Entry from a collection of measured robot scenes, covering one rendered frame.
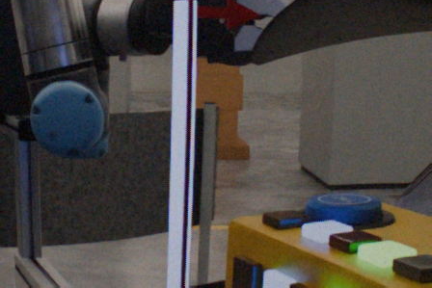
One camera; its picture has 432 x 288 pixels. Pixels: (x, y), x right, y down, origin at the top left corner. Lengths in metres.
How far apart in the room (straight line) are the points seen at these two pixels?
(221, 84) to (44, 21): 7.96
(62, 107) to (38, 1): 0.11
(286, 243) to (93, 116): 0.50
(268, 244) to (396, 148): 6.67
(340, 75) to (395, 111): 0.60
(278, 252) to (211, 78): 8.42
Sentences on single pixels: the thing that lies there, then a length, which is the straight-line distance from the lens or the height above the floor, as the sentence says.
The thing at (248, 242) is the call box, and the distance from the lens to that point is 0.40.
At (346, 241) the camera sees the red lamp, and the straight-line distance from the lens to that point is 0.34.
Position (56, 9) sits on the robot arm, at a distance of 0.86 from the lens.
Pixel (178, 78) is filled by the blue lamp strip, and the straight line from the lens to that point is 0.63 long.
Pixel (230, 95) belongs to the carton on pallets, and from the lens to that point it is 8.82.
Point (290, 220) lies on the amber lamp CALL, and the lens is 0.39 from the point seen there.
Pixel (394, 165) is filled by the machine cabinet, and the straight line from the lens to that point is 7.07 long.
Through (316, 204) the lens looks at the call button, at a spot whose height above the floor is 1.08.
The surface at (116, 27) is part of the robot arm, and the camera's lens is 0.95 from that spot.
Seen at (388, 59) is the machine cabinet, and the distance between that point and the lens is 6.97.
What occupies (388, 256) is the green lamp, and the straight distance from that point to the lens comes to 0.32.
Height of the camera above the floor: 1.16
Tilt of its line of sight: 3 degrees down
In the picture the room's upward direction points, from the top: 1 degrees clockwise
